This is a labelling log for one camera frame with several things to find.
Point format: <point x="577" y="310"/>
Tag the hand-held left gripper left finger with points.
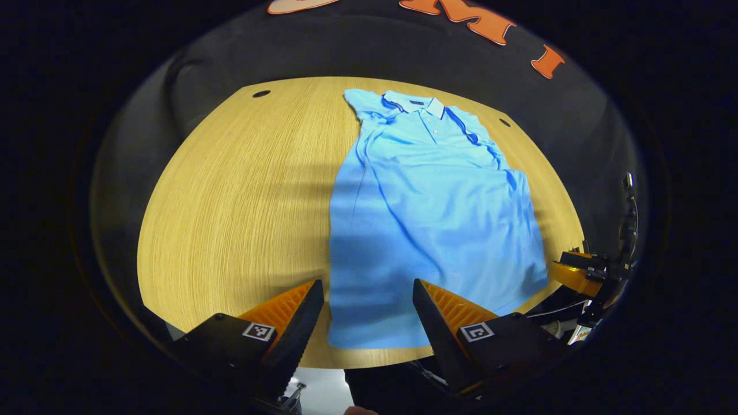
<point x="300" y="334"/>

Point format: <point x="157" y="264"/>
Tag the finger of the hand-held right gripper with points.
<point x="576" y="279"/>
<point x="578" y="252"/>

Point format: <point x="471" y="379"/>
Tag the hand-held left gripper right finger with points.
<point x="441" y="340"/>

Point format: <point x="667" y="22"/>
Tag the light blue T-shirt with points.
<point x="432" y="230"/>

